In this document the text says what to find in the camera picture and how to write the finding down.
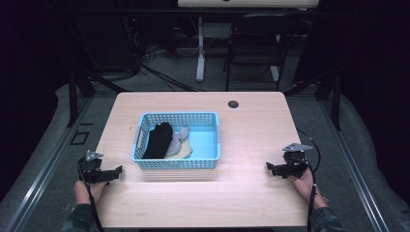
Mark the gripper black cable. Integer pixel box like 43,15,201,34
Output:
296,129,322,232
76,158,105,232

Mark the black metal stand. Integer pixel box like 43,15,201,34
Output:
66,69,130,128
283,69,343,131

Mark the person's left hand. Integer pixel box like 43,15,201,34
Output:
73,179,109,206

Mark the light blue plastic basket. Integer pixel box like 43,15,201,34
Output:
131,111,221,171

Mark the black sock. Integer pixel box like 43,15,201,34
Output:
141,121,175,160

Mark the beige sock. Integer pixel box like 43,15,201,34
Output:
163,140,194,160

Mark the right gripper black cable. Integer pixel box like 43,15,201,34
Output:
296,129,322,232

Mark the bundle of floor cables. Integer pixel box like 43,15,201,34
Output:
115,13,207,93

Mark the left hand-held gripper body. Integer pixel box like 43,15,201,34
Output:
77,149,112,185

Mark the white desk with metal legs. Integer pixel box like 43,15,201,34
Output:
177,0,320,83

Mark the black folding chair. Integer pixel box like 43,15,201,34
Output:
222,13,299,93

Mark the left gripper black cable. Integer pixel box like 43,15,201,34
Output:
76,158,105,232

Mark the person's right hand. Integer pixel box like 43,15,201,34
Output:
287,169,329,211

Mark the grey sock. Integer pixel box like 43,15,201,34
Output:
164,126,190,158

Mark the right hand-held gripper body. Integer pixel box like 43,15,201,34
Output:
278,142,314,180

